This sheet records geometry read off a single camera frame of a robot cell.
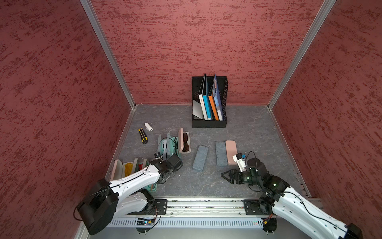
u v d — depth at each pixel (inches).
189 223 30.5
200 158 34.9
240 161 28.6
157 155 29.9
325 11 28.6
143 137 39.5
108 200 15.9
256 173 23.8
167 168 25.9
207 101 35.0
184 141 39.0
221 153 36.2
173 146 38.1
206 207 29.8
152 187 31.2
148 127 40.7
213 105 35.8
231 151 36.3
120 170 33.3
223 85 42.2
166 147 36.1
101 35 31.7
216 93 34.4
